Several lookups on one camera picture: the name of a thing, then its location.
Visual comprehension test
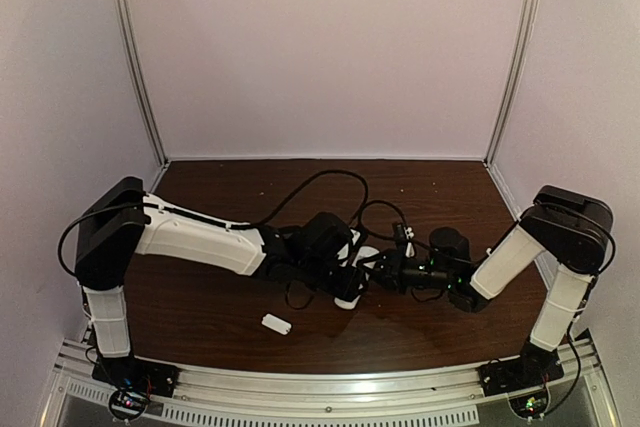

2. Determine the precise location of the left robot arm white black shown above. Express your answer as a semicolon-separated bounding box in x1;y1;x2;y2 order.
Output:
60;177;367;382

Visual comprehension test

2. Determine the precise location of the aluminium corner post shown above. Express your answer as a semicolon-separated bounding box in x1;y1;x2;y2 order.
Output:
484;0;540;168
114;0;169;167

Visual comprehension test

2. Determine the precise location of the left black cable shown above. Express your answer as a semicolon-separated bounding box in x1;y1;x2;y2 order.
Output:
57;169;370;311

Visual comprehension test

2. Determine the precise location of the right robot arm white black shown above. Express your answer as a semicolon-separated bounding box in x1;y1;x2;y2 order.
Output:
356;185;616;382

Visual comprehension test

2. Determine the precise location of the left aluminium corner post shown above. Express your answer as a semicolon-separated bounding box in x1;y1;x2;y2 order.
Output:
114;0;169;167

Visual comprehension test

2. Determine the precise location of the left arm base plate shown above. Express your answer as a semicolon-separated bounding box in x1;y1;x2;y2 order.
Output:
92;355;180;398

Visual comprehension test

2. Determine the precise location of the circuit board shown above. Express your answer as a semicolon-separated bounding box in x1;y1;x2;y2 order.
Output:
107;389;150;422
508;387;550;422

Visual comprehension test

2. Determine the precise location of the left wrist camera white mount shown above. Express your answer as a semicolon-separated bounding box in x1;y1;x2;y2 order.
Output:
337;229;361;264

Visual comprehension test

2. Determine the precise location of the black cable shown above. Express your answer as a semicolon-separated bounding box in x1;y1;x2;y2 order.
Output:
359;200;617;373
57;169;370;311

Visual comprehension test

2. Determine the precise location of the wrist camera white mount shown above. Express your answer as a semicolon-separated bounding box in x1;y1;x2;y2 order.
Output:
337;229;361;264
392;222;415;258

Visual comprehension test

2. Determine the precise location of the white battery cover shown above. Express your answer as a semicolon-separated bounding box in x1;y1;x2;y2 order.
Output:
261;313;292;336

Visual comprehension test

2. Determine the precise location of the right circuit board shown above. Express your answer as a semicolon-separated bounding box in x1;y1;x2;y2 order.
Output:
508;387;550;422

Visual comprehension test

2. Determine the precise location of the white remote control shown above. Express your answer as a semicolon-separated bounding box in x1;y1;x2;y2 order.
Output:
334;246;380;311

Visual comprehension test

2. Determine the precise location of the right aluminium corner post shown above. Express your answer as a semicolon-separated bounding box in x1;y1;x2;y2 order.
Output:
484;0;540;168

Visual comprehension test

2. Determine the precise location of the front aluminium rail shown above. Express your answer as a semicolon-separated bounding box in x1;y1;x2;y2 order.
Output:
52;341;604;426

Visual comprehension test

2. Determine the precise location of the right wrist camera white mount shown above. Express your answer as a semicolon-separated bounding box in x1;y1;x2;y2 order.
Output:
392;222;415;258

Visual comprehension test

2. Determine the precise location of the left circuit board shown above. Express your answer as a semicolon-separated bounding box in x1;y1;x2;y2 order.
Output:
107;389;150;422

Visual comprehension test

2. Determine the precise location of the right black cable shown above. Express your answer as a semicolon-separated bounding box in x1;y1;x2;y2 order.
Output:
359;200;617;373

